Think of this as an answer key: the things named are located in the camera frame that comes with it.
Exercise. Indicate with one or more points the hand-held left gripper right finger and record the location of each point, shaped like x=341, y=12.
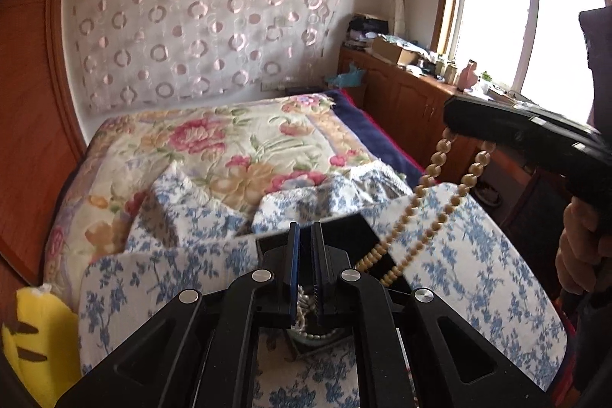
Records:
x=317, y=274

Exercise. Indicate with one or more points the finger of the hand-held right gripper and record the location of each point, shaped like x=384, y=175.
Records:
x=483, y=116

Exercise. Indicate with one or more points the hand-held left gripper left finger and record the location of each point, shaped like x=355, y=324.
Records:
x=293, y=274

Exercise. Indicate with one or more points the black jewelry box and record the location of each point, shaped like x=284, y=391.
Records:
x=354, y=236

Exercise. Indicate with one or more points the person's right hand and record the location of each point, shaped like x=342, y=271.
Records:
x=583, y=245

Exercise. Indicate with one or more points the pink bottle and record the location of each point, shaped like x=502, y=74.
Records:
x=467, y=76

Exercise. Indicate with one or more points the blue floral folded cloth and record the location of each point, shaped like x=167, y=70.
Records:
x=306, y=202

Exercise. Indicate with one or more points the wooden cabinet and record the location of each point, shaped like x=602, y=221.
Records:
x=401, y=107

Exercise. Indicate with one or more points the dark cloth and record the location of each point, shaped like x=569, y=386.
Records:
x=597, y=59

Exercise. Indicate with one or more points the navy blue blanket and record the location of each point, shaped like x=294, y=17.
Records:
x=377, y=135

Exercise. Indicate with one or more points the cardboard box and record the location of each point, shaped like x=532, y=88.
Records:
x=394, y=50

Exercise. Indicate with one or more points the wooden framed window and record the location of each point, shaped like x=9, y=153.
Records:
x=516, y=11

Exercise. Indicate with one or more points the teal bag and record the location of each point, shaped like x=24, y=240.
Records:
x=346, y=77

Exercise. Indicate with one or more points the pink floral quilt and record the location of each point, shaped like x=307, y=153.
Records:
x=215, y=145

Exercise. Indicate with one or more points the yellow plush toy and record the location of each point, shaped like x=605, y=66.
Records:
x=36, y=341

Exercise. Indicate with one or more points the wooden headboard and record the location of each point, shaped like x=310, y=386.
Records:
x=33, y=116

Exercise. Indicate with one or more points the circle patterned wall cloth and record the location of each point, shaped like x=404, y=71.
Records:
x=191, y=16

